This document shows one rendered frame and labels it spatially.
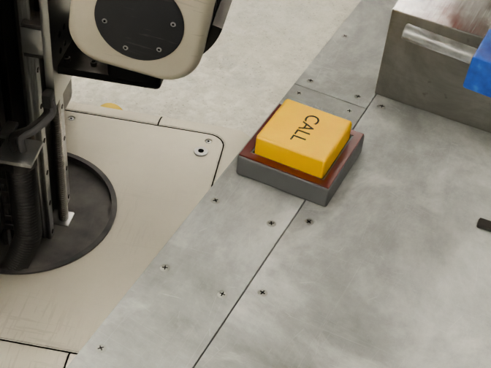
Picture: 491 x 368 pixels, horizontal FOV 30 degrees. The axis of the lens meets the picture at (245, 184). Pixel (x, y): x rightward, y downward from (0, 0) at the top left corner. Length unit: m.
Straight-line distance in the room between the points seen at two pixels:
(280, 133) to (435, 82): 0.17
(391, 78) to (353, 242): 0.19
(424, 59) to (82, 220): 0.78
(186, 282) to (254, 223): 0.08
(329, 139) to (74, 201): 0.81
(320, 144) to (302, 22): 1.74
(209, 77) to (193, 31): 1.17
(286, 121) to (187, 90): 1.44
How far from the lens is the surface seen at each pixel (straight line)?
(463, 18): 0.81
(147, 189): 1.49
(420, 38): 0.68
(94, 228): 1.44
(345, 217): 0.72
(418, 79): 0.83
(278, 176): 0.72
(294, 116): 0.75
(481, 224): 0.74
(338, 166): 0.73
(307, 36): 2.41
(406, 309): 0.67
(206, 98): 2.15
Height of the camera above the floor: 1.29
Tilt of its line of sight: 42 degrees down
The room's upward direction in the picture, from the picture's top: 6 degrees clockwise
